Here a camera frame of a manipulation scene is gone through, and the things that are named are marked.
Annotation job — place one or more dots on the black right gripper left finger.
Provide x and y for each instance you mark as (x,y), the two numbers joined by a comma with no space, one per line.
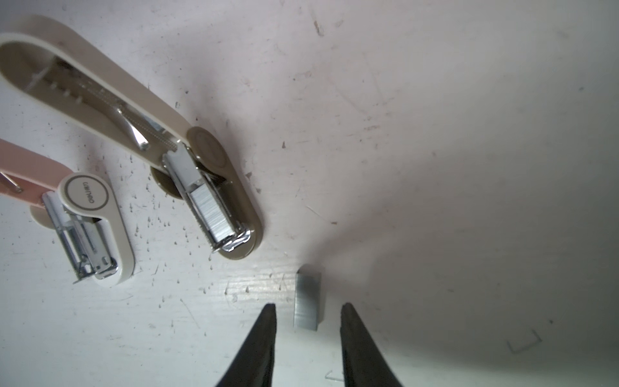
(254,362)

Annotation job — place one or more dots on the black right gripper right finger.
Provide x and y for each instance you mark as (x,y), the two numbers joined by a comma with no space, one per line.
(363,363)

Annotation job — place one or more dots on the grey staple strip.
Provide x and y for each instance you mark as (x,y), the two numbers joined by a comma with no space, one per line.
(307,298)
(213,213)

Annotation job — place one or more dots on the beige olive mini stapler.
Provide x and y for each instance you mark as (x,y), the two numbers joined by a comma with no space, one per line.
(55,66)

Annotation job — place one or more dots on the single loose staple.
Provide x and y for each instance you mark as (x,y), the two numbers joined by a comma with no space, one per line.
(522,340)
(334,376)

